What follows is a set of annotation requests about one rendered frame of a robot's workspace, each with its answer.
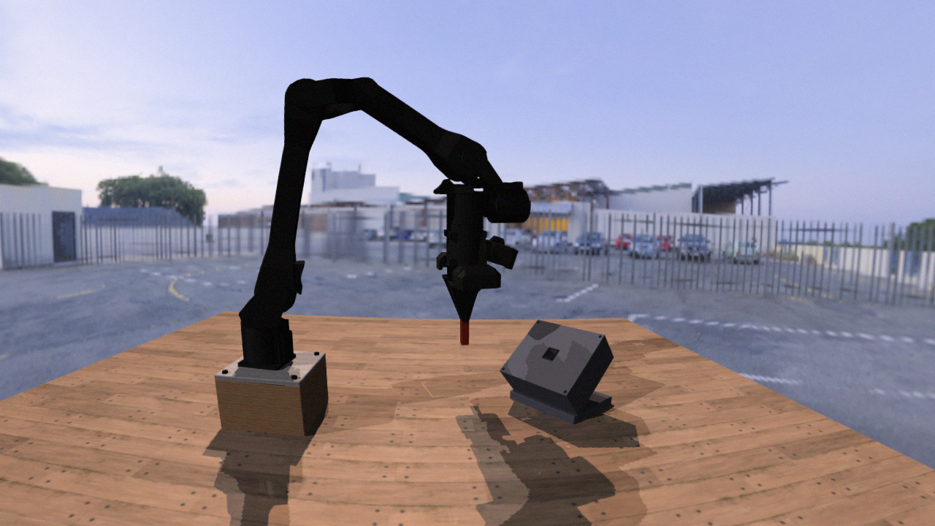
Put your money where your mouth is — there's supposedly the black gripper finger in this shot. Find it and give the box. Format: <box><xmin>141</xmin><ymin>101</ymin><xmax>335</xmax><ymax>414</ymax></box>
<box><xmin>448</xmin><ymin>281</ymin><xmax>481</xmax><ymax>322</ymax></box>
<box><xmin>442</xmin><ymin>274</ymin><xmax>459</xmax><ymax>315</ymax></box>

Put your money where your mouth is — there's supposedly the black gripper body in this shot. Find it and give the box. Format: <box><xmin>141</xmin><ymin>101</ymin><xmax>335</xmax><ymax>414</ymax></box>
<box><xmin>436</xmin><ymin>224</ymin><xmax>501</xmax><ymax>290</ymax></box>

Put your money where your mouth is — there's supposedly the grey sloped panel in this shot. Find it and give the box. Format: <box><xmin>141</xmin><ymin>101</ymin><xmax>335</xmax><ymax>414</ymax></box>
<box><xmin>500</xmin><ymin>320</ymin><xmax>614</xmax><ymax>424</ymax></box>

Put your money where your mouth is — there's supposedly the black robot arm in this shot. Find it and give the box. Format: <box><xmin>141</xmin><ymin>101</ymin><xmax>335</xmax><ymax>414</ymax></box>
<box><xmin>238</xmin><ymin>77</ymin><xmax>531</xmax><ymax>371</ymax></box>

